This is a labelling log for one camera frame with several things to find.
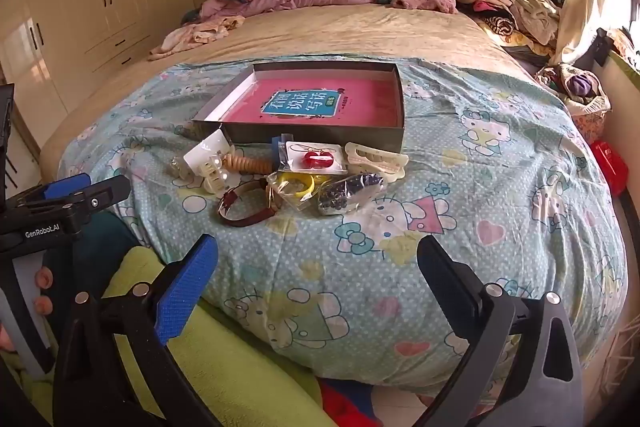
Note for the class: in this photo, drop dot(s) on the green fleece cloth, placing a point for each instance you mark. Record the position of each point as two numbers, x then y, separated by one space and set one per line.
250 382

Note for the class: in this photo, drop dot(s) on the cream scalloped hair claw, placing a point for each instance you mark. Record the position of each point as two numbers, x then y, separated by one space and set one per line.
380 167

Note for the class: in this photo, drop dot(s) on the pearl hair clip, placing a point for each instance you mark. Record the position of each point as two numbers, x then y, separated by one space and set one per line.
217 179

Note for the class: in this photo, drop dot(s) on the grey cardboard box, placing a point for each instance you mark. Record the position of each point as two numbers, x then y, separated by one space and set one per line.
250 133

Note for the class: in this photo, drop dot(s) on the black stand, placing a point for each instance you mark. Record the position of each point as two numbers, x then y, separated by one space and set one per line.
602 49

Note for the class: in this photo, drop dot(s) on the dark teal cloth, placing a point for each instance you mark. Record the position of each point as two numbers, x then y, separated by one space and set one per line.
115 237

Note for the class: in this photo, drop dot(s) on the window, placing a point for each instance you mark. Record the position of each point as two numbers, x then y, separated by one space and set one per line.
627 7

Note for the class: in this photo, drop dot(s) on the red box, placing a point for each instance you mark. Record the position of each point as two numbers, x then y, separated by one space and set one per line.
610 164

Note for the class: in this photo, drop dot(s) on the red and blue cloth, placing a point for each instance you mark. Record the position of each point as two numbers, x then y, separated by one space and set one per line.
345 407

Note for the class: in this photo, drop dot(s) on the peach garment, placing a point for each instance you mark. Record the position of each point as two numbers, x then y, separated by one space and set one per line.
200 34

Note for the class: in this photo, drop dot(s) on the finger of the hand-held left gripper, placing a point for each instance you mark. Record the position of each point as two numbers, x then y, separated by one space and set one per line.
67 187
107 194

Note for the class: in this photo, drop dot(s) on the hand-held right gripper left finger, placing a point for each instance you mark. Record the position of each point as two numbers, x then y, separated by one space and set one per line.
186 292

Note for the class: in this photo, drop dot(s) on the red earrings packet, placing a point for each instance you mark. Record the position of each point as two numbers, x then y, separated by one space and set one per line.
315 159

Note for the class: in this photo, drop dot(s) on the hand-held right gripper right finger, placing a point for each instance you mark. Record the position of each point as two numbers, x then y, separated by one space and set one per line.
447 282

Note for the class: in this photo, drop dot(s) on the orange spiral hair clip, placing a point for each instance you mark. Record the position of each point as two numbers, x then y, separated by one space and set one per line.
245 164

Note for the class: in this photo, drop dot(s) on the brown leather wristwatch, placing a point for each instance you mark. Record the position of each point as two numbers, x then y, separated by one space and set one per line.
240 221

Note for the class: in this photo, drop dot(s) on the bag of clothes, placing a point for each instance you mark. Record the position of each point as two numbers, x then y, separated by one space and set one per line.
580 84

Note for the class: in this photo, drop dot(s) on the blue clear small bag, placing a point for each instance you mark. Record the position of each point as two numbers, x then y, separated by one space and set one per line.
276 149

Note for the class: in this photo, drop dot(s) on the person's left hand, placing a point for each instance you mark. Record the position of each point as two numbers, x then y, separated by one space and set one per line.
46 304

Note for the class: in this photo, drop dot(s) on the white stud earring card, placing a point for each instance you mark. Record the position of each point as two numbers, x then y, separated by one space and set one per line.
200 152

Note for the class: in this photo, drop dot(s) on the bed with beige sheet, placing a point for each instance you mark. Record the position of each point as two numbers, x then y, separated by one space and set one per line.
325 32

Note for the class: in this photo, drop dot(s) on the pile of clothes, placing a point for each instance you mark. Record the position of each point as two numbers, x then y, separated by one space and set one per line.
505 7

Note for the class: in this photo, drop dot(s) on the small clear jewelry bag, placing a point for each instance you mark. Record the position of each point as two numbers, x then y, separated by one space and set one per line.
179 167

